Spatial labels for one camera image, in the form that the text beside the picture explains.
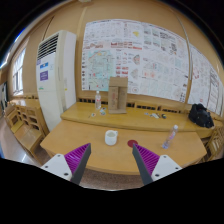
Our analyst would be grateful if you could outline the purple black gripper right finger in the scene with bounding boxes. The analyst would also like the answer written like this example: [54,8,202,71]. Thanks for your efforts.
[132,144,181,185]

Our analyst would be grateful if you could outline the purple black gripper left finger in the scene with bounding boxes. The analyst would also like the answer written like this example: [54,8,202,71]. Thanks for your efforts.
[42,143,91,185]

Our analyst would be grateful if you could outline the clear plastic water bottle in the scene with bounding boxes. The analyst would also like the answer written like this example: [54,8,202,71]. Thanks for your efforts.
[162,125,178,149]

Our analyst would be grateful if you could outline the red round coaster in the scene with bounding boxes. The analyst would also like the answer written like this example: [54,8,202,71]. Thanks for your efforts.
[127,140,138,148]

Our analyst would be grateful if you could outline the white ceramic mug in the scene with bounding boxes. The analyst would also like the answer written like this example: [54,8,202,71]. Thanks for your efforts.
[105,130,118,146]

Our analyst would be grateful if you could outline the small items on far table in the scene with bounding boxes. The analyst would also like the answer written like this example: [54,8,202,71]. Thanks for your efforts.
[144,112,167,119]

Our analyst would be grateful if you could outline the wooden chair left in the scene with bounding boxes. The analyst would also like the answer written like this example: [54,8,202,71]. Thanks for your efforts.
[12,105,49,162]

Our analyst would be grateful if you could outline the black bag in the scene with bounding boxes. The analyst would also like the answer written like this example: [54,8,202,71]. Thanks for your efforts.
[188,104,214,128]

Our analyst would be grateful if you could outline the clear bottle with red label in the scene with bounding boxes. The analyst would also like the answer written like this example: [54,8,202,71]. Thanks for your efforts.
[95,91,101,110]

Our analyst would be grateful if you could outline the brown cardboard box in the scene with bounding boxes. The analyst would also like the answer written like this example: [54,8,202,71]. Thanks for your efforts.
[108,77,128,114]

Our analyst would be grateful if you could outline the white standing air conditioner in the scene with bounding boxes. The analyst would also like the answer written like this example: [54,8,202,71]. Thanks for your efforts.
[36,30,76,131]

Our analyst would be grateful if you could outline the window with bright light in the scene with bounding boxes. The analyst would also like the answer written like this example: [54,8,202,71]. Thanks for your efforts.
[13,49,26,95]

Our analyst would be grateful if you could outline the right white wall poster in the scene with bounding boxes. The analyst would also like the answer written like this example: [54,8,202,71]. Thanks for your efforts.
[188,45,224,116]

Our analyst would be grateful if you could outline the large white wall poster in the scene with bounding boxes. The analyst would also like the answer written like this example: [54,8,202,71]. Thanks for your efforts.
[81,19,189,102]

